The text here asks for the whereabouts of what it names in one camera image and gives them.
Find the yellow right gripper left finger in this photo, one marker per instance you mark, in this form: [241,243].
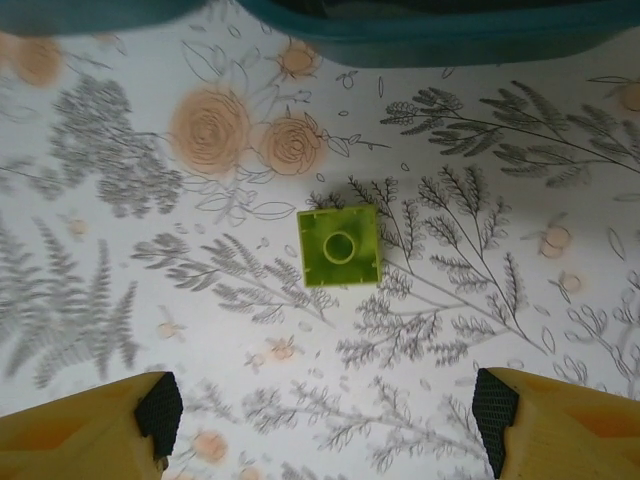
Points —
[75,435]

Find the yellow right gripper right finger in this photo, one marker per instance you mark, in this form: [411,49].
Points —
[570,430]

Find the green lego brick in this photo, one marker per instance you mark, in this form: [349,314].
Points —
[340,247]

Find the teal plastic container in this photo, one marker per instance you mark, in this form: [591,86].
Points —
[450,45]
[90,15]

